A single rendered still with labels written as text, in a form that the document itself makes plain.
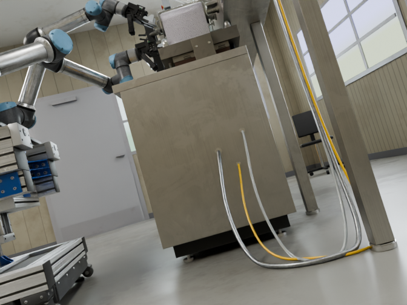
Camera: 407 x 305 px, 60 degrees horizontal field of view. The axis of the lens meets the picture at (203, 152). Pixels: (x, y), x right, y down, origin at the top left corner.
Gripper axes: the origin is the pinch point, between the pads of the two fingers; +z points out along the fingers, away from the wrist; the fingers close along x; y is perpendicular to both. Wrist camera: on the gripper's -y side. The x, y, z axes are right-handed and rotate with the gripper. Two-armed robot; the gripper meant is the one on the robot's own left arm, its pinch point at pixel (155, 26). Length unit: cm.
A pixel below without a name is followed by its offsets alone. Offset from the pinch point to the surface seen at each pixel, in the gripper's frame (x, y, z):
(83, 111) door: 316, -63, -161
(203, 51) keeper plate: -29.7, -11.2, 37.0
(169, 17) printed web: -7.9, 5.7, 8.0
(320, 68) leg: -85, -18, 84
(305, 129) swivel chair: 269, 31, 141
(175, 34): -8.0, -2.0, 15.1
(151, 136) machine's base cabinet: -34, -58, 31
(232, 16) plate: -12.3, 17.3, 40.4
